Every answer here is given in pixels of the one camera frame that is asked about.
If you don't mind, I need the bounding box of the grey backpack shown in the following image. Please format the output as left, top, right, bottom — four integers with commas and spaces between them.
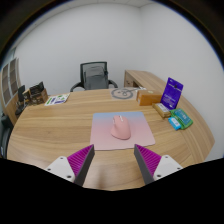
83, 65, 110, 91

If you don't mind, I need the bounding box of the small black chair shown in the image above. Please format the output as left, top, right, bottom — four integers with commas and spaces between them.
14, 84, 29, 116

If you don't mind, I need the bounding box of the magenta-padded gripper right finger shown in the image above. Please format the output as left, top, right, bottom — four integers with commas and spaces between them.
133, 144, 184, 185

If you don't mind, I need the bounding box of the small labelled kraft box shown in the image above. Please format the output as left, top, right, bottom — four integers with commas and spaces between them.
152, 102, 172, 119

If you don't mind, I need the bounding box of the black leather armchair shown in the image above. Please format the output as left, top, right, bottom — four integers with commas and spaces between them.
0, 113, 14, 159

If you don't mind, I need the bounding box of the black box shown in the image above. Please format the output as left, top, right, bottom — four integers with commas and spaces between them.
28, 81, 45, 96

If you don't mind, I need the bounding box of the wooden side desk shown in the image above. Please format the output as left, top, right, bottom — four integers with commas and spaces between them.
123, 69, 168, 91

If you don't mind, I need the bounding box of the blue packet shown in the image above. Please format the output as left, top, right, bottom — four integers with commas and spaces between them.
167, 116, 182, 131

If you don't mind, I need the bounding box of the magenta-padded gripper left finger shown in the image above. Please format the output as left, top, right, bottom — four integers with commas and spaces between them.
45, 144, 96, 187

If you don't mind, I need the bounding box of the purple package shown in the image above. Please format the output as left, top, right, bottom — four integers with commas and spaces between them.
160, 77, 184, 111

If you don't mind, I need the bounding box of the wooden shelf unit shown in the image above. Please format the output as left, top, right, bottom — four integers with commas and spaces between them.
0, 57, 22, 126

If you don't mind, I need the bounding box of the black mesh office chair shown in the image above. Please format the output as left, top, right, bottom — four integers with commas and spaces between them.
69, 61, 119, 93

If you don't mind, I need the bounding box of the green packet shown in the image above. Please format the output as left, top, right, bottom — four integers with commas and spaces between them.
169, 107, 194, 131

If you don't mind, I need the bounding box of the pink and blue mouse pad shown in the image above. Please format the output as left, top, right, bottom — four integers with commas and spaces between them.
89, 111, 156, 151

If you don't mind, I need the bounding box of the white sheet with coloured shapes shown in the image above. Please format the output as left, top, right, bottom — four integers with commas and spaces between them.
44, 93, 71, 107

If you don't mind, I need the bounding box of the large brown cardboard box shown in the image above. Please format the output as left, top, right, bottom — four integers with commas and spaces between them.
28, 88, 49, 105

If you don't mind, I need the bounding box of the pink computer mouse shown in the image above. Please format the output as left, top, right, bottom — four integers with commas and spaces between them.
110, 114, 132, 141

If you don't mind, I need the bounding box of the orange-brown cardboard box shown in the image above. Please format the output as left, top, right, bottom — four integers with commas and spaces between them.
135, 89, 164, 107

